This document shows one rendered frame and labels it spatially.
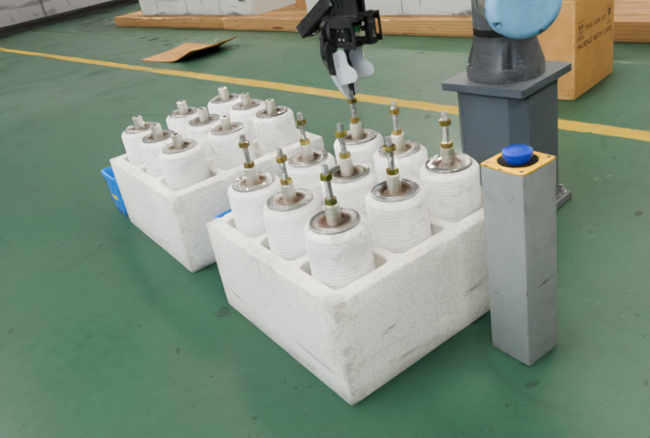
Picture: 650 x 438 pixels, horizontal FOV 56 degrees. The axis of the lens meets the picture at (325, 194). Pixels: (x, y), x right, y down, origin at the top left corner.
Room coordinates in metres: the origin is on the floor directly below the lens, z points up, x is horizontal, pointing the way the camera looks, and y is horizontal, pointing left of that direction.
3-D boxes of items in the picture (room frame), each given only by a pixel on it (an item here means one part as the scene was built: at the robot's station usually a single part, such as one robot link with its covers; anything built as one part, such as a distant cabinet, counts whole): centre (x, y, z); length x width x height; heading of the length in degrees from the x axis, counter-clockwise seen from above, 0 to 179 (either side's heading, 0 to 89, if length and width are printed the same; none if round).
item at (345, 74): (1.09, -0.08, 0.38); 0.06 x 0.03 x 0.09; 38
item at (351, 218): (0.79, -0.01, 0.25); 0.08 x 0.08 x 0.01
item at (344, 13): (1.10, -0.10, 0.49); 0.09 x 0.08 x 0.12; 38
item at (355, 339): (0.95, -0.04, 0.09); 0.39 x 0.39 x 0.18; 32
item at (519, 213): (0.74, -0.26, 0.16); 0.07 x 0.07 x 0.31; 32
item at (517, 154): (0.74, -0.26, 0.32); 0.04 x 0.04 x 0.02
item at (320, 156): (1.05, 0.02, 0.25); 0.08 x 0.08 x 0.01
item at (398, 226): (0.85, -0.11, 0.16); 0.10 x 0.10 x 0.18
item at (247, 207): (0.99, 0.12, 0.16); 0.10 x 0.10 x 0.18
